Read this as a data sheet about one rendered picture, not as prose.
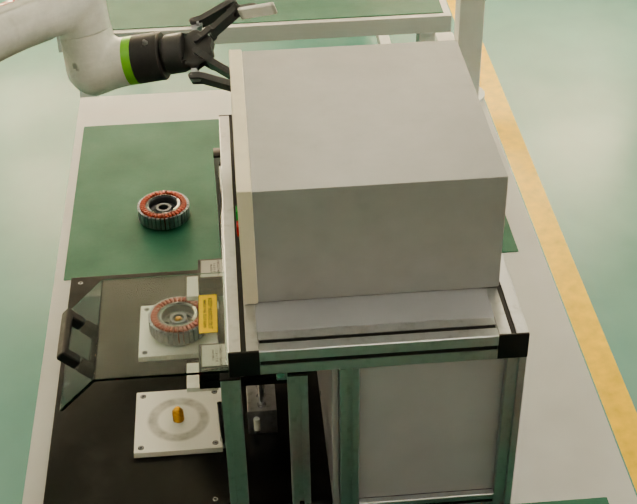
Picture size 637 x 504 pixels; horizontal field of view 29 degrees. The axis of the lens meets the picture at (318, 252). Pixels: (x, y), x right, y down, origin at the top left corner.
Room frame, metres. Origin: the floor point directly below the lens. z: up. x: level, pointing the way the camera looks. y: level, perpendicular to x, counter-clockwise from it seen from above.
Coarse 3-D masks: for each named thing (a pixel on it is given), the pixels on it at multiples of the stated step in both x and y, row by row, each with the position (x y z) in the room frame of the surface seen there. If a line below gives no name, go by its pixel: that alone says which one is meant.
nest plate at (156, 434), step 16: (144, 400) 1.60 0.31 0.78; (160, 400) 1.60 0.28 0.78; (176, 400) 1.60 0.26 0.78; (192, 400) 1.59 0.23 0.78; (208, 400) 1.59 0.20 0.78; (144, 416) 1.56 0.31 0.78; (160, 416) 1.56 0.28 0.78; (192, 416) 1.55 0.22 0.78; (208, 416) 1.55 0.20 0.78; (144, 432) 1.52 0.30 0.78; (160, 432) 1.52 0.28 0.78; (176, 432) 1.52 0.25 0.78; (192, 432) 1.52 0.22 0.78; (208, 432) 1.51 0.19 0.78; (144, 448) 1.48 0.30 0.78; (160, 448) 1.48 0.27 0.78; (176, 448) 1.48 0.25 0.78; (192, 448) 1.48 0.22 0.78; (208, 448) 1.48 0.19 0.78
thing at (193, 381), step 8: (192, 376) 1.55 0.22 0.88; (200, 376) 1.52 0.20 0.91; (208, 376) 1.52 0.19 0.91; (216, 376) 1.52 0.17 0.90; (240, 376) 1.53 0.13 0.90; (248, 376) 1.53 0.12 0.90; (256, 376) 1.53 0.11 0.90; (264, 376) 1.53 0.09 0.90; (272, 376) 1.53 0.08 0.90; (192, 384) 1.53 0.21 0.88; (200, 384) 1.52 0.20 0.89; (208, 384) 1.52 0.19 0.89; (216, 384) 1.52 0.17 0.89; (248, 384) 1.52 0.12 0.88; (256, 384) 1.52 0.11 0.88; (264, 384) 1.52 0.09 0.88
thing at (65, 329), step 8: (64, 312) 1.51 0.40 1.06; (72, 312) 1.51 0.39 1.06; (64, 320) 1.49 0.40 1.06; (72, 320) 1.50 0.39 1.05; (80, 320) 1.50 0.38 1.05; (64, 328) 1.46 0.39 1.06; (64, 336) 1.44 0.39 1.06; (64, 344) 1.43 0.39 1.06; (64, 352) 1.41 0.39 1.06; (72, 352) 1.42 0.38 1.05; (64, 360) 1.41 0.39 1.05; (72, 360) 1.41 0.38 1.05; (80, 360) 1.41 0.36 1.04
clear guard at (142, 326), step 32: (96, 288) 1.57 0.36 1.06; (128, 288) 1.56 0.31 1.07; (160, 288) 1.56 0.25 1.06; (192, 288) 1.55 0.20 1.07; (224, 288) 1.55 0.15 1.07; (96, 320) 1.48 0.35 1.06; (128, 320) 1.48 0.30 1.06; (160, 320) 1.48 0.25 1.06; (192, 320) 1.47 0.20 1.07; (224, 320) 1.47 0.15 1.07; (96, 352) 1.40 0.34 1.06; (128, 352) 1.40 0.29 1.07; (160, 352) 1.40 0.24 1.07; (192, 352) 1.40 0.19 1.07; (224, 352) 1.40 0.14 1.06; (64, 384) 1.39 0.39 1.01
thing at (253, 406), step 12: (252, 396) 1.56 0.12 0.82; (264, 396) 1.55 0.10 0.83; (252, 408) 1.53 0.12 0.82; (264, 408) 1.53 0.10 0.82; (276, 408) 1.53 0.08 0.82; (252, 420) 1.52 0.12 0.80; (264, 420) 1.52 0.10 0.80; (276, 420) 1.52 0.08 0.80; (252, 432) 1.52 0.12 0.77; (264, 432) 1.52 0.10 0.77
